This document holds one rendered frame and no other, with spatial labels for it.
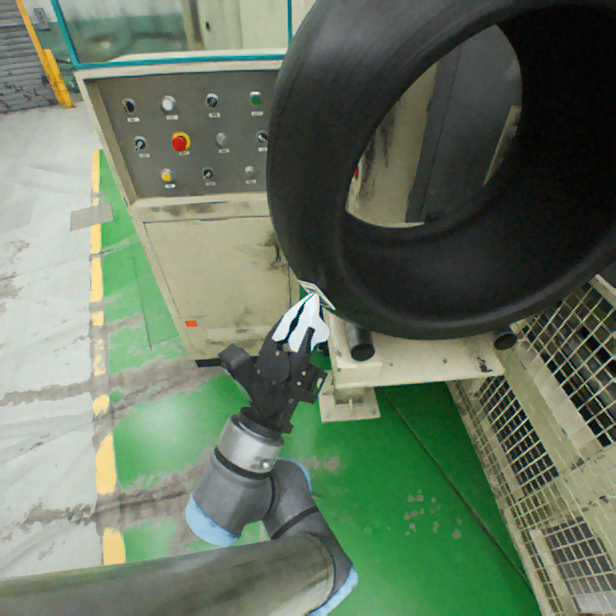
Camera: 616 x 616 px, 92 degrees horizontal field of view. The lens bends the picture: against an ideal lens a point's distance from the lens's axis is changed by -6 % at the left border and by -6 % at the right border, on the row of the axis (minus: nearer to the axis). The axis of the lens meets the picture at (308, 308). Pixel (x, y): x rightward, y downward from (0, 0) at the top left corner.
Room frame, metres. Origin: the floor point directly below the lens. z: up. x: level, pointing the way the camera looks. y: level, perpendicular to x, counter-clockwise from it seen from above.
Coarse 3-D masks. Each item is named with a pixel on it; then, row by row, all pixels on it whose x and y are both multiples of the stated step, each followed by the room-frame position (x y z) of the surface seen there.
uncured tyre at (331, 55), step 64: (320, 0) 0.51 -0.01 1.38; (384, 0) 0.36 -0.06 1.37; (448, 0) 0.35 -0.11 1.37; (512, 0) 0.35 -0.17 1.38; (576, 0) 0.35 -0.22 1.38; (320, 64) 0.36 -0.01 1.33; (384, 64) 0.34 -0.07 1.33; (576, 64) 0.62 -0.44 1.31; (320, 128) 0.34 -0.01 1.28; (576, 128) 0.61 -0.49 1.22; (320, 192) 0.34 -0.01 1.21; (512, 192) 0.64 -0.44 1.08; (576, 192) 0.54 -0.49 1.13; (320, 256) 0.34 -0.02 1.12; (384, 256) 0.61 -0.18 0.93; (448, 256) 0.60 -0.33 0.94; (512, 256) 0.53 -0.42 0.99; (576, 256) 0.39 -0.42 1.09; (384, 320) 0.34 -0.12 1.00; (448, 320) 0.36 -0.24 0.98; (512, 320) 0.37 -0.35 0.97
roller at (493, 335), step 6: (492, 330) 0.40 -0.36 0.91; (498, 330) 0.39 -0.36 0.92; (504, 330) 0.39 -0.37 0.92; (510, 330) 0.39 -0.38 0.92; (492, 336) 0.39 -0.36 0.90; (498, 336) 0.38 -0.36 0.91; (504, 336) 0.38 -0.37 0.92; (510, 336) 0.38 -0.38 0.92; (516, 336) 0.38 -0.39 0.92; (492, 342) 0.38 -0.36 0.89; (498, 342) 0.37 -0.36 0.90; (504, 342) 0.37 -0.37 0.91; (510, 342) 0.37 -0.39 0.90; (498, 348) 0.37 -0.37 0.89; (504, 348) 0.37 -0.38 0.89
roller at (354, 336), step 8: (352, 328) 0.40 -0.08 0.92; (360, 328) 0.39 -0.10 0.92; (352, 336) 0.38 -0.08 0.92; (360, 336) 0.37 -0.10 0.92; (368, 336) 0.38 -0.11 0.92; (352, 344) 0.36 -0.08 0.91; (360, 344) 0.36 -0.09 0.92; (368, 344) 0.36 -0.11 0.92; (352, 352) 0.35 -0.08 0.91; (360, 352) 0.35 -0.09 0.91; (368, 352) 0.35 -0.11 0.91; (360, 360) 0.35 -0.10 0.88
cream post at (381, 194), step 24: (432, 72) 0.73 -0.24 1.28; (408, 96) 0.73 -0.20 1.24; (384, 120) 0.73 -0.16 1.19; (408, 120) 0.73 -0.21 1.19; (384, 144) 0.73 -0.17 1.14; (408, 144) 0.73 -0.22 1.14; (360, 168) 0.75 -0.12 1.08; (384, 168) 0.73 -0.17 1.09; (408, 168) 0.73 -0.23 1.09; (360, 192) 0.73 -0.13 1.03; (384, 192) 0.73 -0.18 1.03; (408, 192) 0.73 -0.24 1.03; (360, 216) 0.72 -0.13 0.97; (384, 216) 0.73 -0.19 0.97
